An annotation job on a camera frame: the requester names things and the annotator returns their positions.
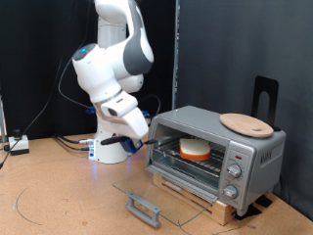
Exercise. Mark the wooden pallet base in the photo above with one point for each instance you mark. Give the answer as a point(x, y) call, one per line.
point(225, 212)

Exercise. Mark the black slotted spatula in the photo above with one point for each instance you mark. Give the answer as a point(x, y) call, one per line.
point(114, 140)

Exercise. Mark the toy bread slice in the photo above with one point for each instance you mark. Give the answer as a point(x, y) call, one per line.
point(195, 148)

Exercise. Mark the silver oven knob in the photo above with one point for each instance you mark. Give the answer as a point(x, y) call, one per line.
point(234, 170)
point(230, 191)

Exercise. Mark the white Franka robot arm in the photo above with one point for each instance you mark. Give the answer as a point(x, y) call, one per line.
point(107, 65)

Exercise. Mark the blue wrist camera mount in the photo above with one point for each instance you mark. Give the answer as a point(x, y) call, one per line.
point(145, 114)

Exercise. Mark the grey emergency stop box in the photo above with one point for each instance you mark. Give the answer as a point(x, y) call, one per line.
point(19, 143)

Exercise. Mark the aluminium vertical pole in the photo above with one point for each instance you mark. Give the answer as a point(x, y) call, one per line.
point(177, 49)

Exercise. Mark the black metal bookend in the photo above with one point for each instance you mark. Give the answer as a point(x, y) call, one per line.
point(272, 84)

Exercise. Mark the black foam pad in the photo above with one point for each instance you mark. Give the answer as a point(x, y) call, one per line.
point(264, 201)
point(249, 212)

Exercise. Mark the silver toaster oven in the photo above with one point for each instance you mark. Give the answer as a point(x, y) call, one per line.
point(267, 163)

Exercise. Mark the metal oven rack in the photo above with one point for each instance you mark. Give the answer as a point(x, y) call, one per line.
point(208, 167)

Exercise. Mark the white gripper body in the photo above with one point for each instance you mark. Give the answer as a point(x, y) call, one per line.
point(130, 119)

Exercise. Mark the metal stand post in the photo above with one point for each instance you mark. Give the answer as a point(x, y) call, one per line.
point(2, 120)

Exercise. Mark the round wooden cutting board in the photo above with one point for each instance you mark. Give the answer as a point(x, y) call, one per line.
point(247, 125)

